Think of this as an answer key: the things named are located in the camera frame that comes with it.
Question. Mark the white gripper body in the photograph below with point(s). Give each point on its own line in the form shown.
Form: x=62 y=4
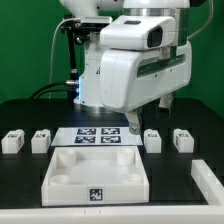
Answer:
x=130 y=79

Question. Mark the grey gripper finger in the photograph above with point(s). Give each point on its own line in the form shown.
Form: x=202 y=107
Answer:
x=166 y=101
x=133 y=118

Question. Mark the white square tabletop part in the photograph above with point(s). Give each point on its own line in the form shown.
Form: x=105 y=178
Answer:
x=95 y=175

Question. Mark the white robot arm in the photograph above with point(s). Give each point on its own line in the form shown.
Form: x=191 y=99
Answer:
x=137 y=25

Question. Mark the marker sheet with tags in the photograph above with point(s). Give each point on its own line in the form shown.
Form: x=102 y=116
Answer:
x=95 y=136

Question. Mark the black camera on stand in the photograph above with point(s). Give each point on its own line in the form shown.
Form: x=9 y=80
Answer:
x=78 y=32

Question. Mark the white L-shaped obstacle wall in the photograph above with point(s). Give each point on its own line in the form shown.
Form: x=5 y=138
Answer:
x=207 y=182

